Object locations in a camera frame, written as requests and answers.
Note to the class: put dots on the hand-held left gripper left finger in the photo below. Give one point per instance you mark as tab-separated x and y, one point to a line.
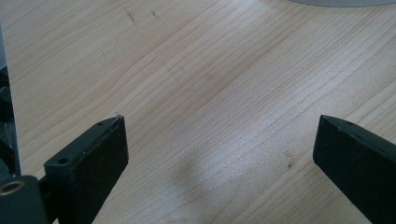
90	165

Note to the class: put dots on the dark frame with grey edge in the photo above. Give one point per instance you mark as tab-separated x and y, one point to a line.
6	124

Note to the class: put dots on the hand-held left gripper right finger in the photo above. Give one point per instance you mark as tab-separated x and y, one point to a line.
361	161

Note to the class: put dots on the grey round object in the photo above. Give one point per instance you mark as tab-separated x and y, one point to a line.
342	2

